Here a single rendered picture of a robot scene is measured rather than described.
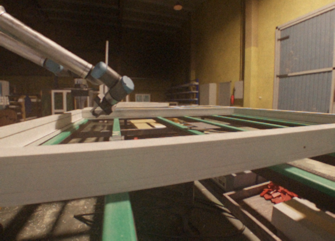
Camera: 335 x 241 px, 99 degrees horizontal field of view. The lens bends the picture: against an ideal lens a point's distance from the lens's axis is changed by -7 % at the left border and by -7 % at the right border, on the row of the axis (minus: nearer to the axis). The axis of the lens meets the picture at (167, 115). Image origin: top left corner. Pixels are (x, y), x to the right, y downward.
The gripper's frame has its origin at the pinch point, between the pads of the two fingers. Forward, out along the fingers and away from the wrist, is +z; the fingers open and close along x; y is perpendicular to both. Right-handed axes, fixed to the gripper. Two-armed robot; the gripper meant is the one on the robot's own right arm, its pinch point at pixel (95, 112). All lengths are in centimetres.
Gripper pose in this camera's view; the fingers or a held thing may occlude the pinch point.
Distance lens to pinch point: 109.2
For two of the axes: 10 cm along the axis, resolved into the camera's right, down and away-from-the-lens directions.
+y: 2.1, -4.7, 8.6
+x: -6.2, -7.4, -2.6
